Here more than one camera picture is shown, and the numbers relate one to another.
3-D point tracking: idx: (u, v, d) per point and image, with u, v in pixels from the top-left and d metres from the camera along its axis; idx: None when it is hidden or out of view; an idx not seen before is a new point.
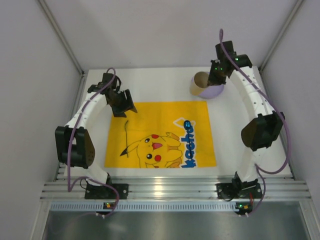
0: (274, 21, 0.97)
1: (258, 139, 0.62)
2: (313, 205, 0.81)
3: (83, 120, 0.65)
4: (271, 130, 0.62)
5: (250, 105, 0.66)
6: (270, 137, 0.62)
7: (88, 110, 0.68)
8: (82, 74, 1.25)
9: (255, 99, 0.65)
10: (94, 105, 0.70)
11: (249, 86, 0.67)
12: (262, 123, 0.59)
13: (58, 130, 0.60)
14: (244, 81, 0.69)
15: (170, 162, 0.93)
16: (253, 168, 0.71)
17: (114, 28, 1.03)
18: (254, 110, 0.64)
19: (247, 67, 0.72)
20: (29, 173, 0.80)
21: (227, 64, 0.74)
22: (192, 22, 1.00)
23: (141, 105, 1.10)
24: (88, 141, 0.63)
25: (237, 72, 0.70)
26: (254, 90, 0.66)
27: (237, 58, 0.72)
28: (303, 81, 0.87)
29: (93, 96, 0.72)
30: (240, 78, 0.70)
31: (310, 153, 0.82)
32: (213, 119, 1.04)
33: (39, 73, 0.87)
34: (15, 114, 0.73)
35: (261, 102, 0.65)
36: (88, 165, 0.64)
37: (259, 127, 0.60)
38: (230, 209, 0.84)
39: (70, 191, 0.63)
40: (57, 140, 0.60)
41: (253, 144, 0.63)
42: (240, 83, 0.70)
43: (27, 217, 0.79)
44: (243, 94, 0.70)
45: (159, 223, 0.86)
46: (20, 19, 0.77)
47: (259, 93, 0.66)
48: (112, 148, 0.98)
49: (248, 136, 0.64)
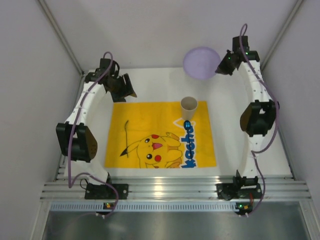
0: (274, 20, 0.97)
1: (253, 124, 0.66)
2: (313, 205, 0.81)
3: (83, 115, 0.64)
4: (266, 118, 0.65)
5: (251, 93, 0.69)
6: (264, 125, 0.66)
7: (86, 104, 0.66)
8: (82, 74, 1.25)
9: (254, 88, 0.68)
10: (93, 97, 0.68)
11: (253, 75, 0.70)
12: (257, 111, 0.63)
13: (59, 126, 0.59)
14: (250, 71, 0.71)
15: (170, 162, 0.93)
16: (251, 158, 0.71)
17: (114, 29, 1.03)
18: (252, 97, 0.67)
19: (255, 61, 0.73)
20: (29, 173, 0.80)
21: (238, 57, 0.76)
22: (192, 23, 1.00)
23: (141, 106, 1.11)
24: (90, 136, 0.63)
25: (244, 63, 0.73)
26: (256, 80, 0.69)
27: (247, 52, 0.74)
28: (302, 81, 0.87)
29: (91, 88, 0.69)
30: (246, 68, 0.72)
31: (310, 153, 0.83)
32: (213, 119, 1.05)
33: (40, 74, 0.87)
34: (15, 114, 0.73)
35: (260, 91, 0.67)
36: (91, 158, 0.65)
37: (253, 113, 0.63)
38: (230, 209, 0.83)
39: (71, 187, 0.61)
40: (58, 136, 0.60)
41: (248, 129, 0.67)
42: (245, 74, 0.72)
43: (27, 217, 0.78)
44: (246, 84, 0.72)
45: (159, 224, 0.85)
46: (21, 19, 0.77)
47: (260, 83, 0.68)
48: (112, 148, 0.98)
49: (245, 123, 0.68)
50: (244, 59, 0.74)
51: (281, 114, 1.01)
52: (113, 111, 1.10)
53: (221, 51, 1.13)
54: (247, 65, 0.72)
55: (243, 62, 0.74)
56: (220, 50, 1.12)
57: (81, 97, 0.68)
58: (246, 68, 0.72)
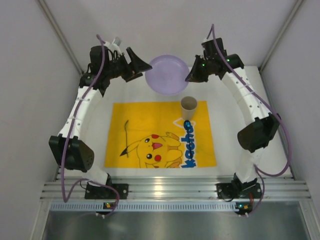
0: (274, 21, 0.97)
1: (254, 141, 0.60)
2: (313, 204, 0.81)
3: (77, 127, 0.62)
4: (268, 131, 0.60)
5: (247, 109, 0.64)
6: (266, 139, 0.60)
7: (80, 115, 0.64)
8: (82, 74, 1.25)
9: (250, 102, 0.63)
10: (87, 105, 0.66)
11: (243, 88, 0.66)
12: (259, 126, 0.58)
13: (52, 139, 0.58)
14: (238, 83, 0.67)
15: (170, 162, 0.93)
16: (252, 168, 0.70)
17: (114, 29, 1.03)
18: (251, 114, 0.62)
19: (239, 67, 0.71)
20: (28, 173, 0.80)
21: (219, 65, 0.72)
22: (192, 22, 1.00)
23: (141, 105, 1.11)
24: (85, 147, 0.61)
25: (230, 74, 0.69)
26: (249, 92, 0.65)
27: (229, 59, 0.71)
28: (302, 81, 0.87)
29: (85, 94, 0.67)
30: (234, 80, 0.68)
31: (310, 153, 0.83)
32: (213, 119, 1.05)
33: (39, 73, 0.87)
34: (15, 114, 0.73)
35: (257, 104, 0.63)
36: (87, 169, 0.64)
37: (254, 131, 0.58)
38: (230, 209, 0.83)
39: (66, 201, 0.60)
40: (52, 150, 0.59)
41: (250, 145, 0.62)
42: (234, 86, 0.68)
43: (26, 218, 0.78)
44: (237, 97, 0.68)
45: (158, 223, 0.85)
46: (20, 19, 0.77)
47: (254, 96, 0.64)
48: (112, 148, 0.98)
49: (245, 139, 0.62)
50: (228, 69, 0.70)
51: (281, 114, 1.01)
52: (113, 111, 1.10)
53: None
54: (233, 75, 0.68)
55: (228, 72, 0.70)
56: None
57: (75, 104, 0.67)
58: (234, 80, 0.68)
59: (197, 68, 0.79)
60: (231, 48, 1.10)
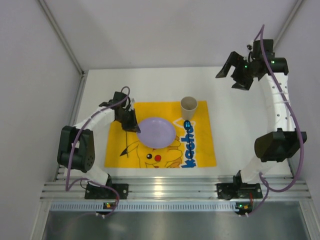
0: (274, 21, 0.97)
1: (270, 153, 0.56)
2: (313, 205, 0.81)
3: (91, 124, 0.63)
4: (287, 147, 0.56)
5: (273, 116, 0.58)
6: (283, 154, 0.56)
7: (97, 118, 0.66)
8: (82, 74, 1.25)
9: (279, 112, 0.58)
10: (103, 116, 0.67)
11: (278, 95, 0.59)
12: (279, 138, 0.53)
13: (65, 129, 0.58)
14: (274, 88, 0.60)
15: (170, 162, 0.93)
16: (256, 174, 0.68)
17: (113, 29, 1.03)
18: (275, 123, 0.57)
19: (282, 73, 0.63)
20: (29, 173, 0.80)
21: (261, 65, 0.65)
22: (191, 23, 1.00)
23: (141, 105, 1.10)
24: (91, 143, 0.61)
25: (269, 76, 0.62)
26: (282, 101, 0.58)
27: (274, 61, 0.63)
28: (302, 82, 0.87)
29: (105, 108, 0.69)
30: (271, 84, 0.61)
31: (310, 154, 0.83)
32: (213, 119, 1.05)
33: (39, 74, 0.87)
34: (15, 114, 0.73)
35: (285, 116, 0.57)
36: (86, 169, 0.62)
37: (273, 142, 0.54)
38: (230, 209, 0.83)
39: (68, 190, 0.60)
40: (61, 139, 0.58)
41: (264, 156, 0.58)
42: (268, 90, 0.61)
43: (26, 218, 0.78)
44: (267, 102, 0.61)
45: (158, 223, 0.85)
46: (20, 19, 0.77)
47: (286, 106, 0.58)
48: (112, 148, 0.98)
49: (261, 148, 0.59)
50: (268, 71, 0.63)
51: None
52: None
53: (219, 51, 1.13)
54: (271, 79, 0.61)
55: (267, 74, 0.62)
56: (220, 50, 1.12)
57: None
58: (271, 85, 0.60)
59: (237, 70, 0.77)
60: (231, 48, 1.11)
